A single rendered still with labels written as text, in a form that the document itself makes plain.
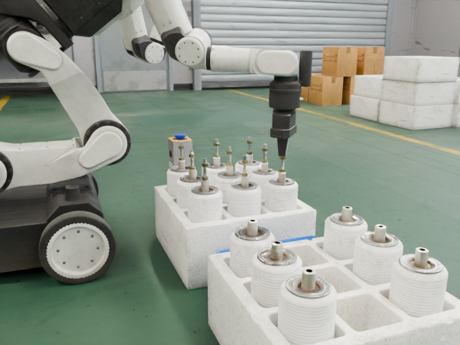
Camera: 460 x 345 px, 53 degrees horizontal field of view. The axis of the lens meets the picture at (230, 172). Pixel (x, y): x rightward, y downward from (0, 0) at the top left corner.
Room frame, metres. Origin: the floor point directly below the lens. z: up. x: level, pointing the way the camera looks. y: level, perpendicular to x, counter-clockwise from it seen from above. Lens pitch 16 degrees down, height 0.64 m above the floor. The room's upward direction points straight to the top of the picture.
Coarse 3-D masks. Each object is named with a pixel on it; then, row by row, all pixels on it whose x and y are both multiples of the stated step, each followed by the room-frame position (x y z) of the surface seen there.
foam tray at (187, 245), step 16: (160, 192) 1.40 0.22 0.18; (160, 208) 1.38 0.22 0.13; (176, 208) 1.26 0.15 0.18; (224, 208) 1.28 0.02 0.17; (304, 208) 1.26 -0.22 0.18; (160, 224) 1.39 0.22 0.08; (176, 224) 1.20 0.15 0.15; (192, 224) 1.14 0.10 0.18; (208, 224) 1.14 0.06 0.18; (224, 224) 1.15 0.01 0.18; (240, 224) 1.16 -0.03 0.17; (272, 224) 1.20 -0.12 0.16; (288, 224) 1.22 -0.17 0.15; (304, 224) 1.23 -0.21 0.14; (160, 240) 1.40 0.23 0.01; (176, 240) 1.21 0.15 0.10; (192, 240) 1.11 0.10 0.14; (208, 240) 1.13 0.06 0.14; (224, 240) 1.14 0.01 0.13; (176, 256) 1.21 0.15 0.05; (192, 256) 1.11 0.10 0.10; (192, 272) 1.11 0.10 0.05; (192, 288) 1.11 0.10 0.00
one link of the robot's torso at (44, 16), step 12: (0, 0) 1.30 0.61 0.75; (12, 0) 1.31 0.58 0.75; (24, 0) 1.32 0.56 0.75; (0, 12) 1.30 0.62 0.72; (12, 12) 1.31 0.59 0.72; (24, 12) 1.32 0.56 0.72; (36, 12) 1.33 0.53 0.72; (48, 12) 1.36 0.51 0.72; (0, 24) 1.30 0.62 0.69; (48, 24) 1.34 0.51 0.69; (60, 24) 1.36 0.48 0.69; (60, 36) 1.35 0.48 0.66; (60, 48) 1.38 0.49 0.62; (36, 72) 1.34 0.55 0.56
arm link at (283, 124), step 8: (272, 96) 1.27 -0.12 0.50; (280, 96) 1.25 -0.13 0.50; (288, 96) 1.25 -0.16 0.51; (296, 96) 1.26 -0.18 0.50; (272, 104) 1.27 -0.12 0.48; (280, 104) 1.25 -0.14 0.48; (288, 104) 1.25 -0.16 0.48; (296, 104) 1.26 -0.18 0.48; (280, 112) 1.26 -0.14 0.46; (288, 112) 1.26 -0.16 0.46; (272, 120) 1.26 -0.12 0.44; (280, 120) 1.25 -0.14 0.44; (288, 120) 1.25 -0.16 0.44; (272, 128) 1.26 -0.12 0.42; (280, 128) 1.25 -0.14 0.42; (288, 128) 1.25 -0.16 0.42; (272, 136) 1.24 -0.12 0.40; (280, 136) 1.24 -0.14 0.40; (288, 136) 1.24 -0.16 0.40
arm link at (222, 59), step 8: (192, 32) 1.30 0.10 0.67; (200, 32) 1.32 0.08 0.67; (208, 40) 1.33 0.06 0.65; (208, 48) 1.30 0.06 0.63; (216, 48) 1.30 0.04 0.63; (224, 48) 1.29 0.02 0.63; (232, 48) 1.30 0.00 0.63; (240, 48) 1.30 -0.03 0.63; (208, 56) 1.29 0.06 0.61; (216, 56) 1.28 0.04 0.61; (224, 56) 1.28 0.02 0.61; (232, 56) 1.28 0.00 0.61; (240, 56) 1.28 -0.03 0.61; (200, 64) 1.29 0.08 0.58; (208, 64) 1.29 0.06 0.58; (216, 64) 1.28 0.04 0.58; (224, 64) 1.28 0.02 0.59; (232, 64) 1.28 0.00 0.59; (240, 64) 1.28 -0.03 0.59; (224, 72) 1.31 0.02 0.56
